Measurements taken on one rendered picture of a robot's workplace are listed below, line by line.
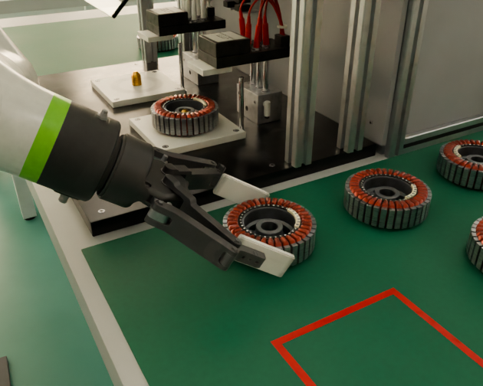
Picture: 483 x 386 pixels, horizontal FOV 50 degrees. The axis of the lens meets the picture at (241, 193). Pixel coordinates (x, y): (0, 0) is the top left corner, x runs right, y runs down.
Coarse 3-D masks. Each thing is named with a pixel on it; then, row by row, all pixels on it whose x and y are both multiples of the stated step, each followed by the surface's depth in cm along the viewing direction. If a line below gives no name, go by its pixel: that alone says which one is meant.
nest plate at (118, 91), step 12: (144, 72) 113; (156, 72) 113; (96, 84) 106; (108, 84) 106; (120, 84) 106; (144, 84) 106; (156, 84) 106; (168, 84) 106; (108, 96) 100; (120, 96) 100; (132, 96) 100; (144, 96) 100; (156, 96) 101
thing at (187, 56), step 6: (186, 54) 110; (192, 54) 110; (186, 60) 111; (192, 60) 108; (186, 66) 112; (186, 72) 112; (192, 72) 110; (192, 78) 110; (198, 78) 108; (204, 78) 109; (210, 78) 110; (216, 78) 110; (198, 84) 109
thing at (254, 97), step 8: (248, 88) 91; (256, 88) 91; (272, 88) 91; (248, 96) 91; (256, 96) 89; (264, 96) 89; (272, 96) 90; (280, 96) 91; (248, 104) 92; (256, 104) 89; (272, 104) 90; (280, 104) 91; (248, 112) 92; (256, 112) 90; (272, 112) 91; (280, 112) 92; (256, 120) 91; (264, 120) 91; (272, 120) 92
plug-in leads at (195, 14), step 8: (184, 0) 106; (192, 0) 102; (208, 0) 107; (184, 8) 106; (192, 8) 103; (200, 8) 107; (208, 8) 107; (192, 16) 103; (200, 16) 107; (208, 16) 108
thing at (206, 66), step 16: (224, 32) 86; (208, 48) 83; (224, 48) 82; (240, 48) 83; (272, 48) 86; (288, 48) 87; (192, 64) 84; (208, 64) 84; (224, 64) 82; (240, 64) 84; (256, 80) 91
